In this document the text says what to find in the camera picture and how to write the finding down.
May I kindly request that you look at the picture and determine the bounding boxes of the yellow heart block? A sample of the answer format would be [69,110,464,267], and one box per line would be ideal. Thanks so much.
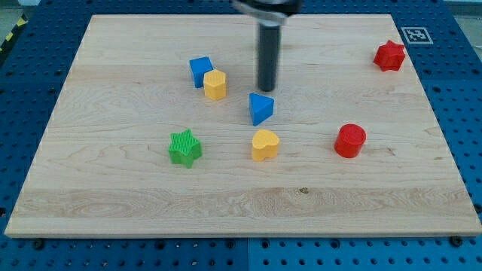
[252,129,280,161]

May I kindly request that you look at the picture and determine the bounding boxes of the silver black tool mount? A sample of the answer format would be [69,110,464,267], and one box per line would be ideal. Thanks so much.
[231,0,303,26]

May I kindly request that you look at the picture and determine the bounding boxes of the wooden board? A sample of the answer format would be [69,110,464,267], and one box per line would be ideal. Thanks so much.
[5,14,481,239]

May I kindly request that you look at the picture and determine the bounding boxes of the green star block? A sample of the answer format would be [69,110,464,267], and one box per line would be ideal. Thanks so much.
[168,129,203,169]

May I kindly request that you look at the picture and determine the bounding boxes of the red star block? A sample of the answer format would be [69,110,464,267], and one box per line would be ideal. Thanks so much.
[374,40,406,72]

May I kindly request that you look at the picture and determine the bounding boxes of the red cylinder block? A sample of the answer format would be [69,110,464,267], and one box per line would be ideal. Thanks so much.
[334,123,367,158]

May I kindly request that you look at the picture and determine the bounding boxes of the yellow hexagon block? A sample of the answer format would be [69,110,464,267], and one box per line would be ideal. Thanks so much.
[203,69,227,101]

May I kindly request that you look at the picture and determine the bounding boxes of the blue cube block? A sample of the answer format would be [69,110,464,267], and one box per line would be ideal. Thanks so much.
[189,56,214,88]

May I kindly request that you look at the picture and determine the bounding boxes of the blue triangle block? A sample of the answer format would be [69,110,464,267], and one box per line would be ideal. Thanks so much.
[249,93,274,126]

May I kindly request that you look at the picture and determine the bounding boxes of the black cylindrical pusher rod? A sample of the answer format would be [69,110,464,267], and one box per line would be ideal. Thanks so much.
[258,23,281,92]

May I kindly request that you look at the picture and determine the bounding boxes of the white fiducial marker tag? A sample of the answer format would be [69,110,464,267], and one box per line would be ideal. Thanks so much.
[401,26,433,45]

